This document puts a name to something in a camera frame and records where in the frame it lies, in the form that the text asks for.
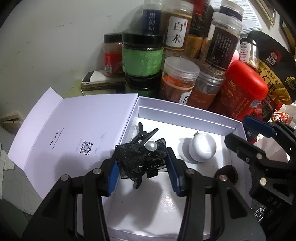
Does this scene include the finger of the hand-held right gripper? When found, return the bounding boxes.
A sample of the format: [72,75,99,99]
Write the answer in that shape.
[243,115,296,160]
[224,133,296,193]

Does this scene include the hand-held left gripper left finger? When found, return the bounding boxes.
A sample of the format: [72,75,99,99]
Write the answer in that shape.
[22,158,121,241]

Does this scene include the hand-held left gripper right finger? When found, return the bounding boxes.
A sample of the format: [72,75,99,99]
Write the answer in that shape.
[165,147,266,241]

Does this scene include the black bow hair clip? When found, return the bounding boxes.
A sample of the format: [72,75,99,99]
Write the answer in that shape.
[114,138,168,189]

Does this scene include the white round case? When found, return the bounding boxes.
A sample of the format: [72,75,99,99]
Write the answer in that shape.
[188,132,218,163]

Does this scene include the lavender gift box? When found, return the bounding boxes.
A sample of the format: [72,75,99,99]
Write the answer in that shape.
[7,87,291,241]

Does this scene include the red canister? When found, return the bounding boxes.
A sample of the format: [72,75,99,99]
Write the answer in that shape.
[209,60,269,121]

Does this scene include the black snack bag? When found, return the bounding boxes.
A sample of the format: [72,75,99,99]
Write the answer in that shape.
[247,30,296,121]

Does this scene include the jar with brown label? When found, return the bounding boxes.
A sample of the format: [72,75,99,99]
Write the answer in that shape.
[185,70,226,109]

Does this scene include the glass jar with black lid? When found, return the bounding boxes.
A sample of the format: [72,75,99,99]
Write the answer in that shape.
[239,37,260,70]

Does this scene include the jar of orange peel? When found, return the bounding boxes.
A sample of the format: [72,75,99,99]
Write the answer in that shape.
[159,57,200,105]

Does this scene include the short black jar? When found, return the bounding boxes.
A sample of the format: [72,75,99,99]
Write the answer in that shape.
[125,72,162,98]

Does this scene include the phone with white charger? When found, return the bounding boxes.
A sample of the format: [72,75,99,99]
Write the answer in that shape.
[81,71,126,92]

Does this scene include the jar with golden label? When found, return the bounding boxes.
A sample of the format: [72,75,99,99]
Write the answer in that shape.
[185,34,204,59]

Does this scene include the printed paper sheet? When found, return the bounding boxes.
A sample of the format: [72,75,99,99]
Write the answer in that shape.
[211,0,263,35]

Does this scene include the white paper towel sheet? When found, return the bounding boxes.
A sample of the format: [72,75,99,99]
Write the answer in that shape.
[0,148,14,169]

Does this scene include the cardboard box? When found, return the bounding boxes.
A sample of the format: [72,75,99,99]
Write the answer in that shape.
[0,111,25,130]

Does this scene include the clear jar with dark label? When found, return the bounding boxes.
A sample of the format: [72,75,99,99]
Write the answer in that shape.
[218,0,244,22]

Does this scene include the small jar with red label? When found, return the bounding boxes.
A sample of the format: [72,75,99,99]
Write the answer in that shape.
[103,33,123,78]

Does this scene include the black jar with green label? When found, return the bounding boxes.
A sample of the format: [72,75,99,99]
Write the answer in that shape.
[122,30,165,78]

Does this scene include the tall jar of dried flowers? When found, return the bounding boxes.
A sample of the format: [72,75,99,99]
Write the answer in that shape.
[190,0,214,37]

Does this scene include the jar with white label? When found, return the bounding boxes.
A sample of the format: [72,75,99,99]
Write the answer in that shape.
[161,0,193,50]

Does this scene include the jar with dark blue label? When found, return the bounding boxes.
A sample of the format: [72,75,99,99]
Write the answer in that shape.
[142,0,162,35]

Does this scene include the gold picture frame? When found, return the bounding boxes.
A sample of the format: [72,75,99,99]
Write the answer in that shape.
[254,0,277,26]

